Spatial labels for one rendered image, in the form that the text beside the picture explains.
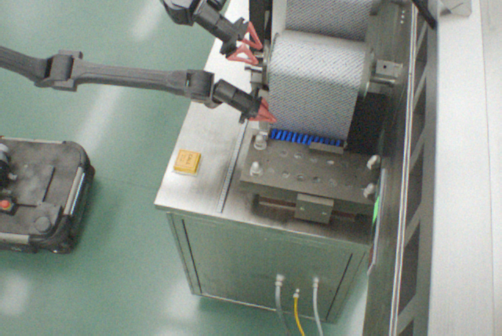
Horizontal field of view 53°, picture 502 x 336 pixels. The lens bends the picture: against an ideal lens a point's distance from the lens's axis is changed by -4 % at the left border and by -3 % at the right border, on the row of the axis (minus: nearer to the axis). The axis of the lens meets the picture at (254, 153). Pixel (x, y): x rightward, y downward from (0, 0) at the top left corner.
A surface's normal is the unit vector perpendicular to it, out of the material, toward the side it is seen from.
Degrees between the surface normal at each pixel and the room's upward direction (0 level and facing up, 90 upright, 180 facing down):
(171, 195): 0
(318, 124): 90
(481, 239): 0
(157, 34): 0
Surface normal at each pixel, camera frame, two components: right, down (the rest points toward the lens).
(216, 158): 0.00, -0.56
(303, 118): -0.22, 0.80
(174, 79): 0.09, -0.22
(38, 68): 0.76, -0.07
